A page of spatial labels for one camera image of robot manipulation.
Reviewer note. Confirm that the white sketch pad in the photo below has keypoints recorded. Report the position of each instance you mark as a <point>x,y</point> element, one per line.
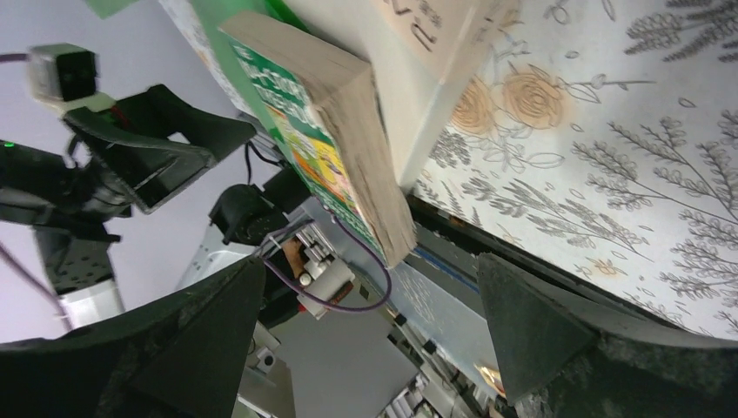
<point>423,54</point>

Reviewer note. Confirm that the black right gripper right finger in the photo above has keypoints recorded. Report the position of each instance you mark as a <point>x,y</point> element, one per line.
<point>563,355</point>

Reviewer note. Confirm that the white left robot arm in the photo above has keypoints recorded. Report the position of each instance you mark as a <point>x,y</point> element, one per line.
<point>303,274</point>

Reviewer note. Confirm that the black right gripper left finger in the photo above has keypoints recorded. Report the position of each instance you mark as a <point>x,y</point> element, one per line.
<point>179,356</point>

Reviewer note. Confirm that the green plastic folder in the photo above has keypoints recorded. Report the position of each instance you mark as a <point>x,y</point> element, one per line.
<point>211,14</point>

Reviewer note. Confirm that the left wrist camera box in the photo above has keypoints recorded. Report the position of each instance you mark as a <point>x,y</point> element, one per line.
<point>63,77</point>

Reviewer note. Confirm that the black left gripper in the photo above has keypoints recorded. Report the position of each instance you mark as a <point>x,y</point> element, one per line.
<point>67,207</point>

